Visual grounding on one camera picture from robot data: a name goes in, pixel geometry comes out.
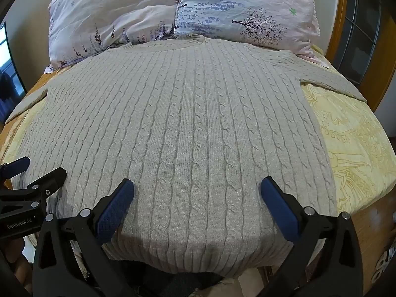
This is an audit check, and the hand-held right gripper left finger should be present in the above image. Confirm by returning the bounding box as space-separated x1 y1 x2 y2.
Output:
32 178 135 297

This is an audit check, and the light blue floral pillow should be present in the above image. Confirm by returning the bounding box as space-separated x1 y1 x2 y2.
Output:
173 0 321 65

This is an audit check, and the wooden cabinet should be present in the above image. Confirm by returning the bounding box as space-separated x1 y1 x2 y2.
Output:
322 0 396 113

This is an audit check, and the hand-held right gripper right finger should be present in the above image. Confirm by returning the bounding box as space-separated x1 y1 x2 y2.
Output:
260 176 364 297

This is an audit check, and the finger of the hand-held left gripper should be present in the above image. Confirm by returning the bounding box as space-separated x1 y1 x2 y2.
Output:
0 167 68 215
0 157 31 180

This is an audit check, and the pink floral pillow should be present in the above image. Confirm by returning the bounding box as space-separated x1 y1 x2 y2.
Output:
48 0 186 69

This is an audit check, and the window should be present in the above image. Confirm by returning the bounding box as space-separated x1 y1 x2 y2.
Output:
0 22 27 124

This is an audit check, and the yellow patterned bed sheet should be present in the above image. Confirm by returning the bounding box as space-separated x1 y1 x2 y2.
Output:
0 45 396 273

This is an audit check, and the beige cable-knit sweater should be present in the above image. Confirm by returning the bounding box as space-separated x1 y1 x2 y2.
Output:
4 34 367 280

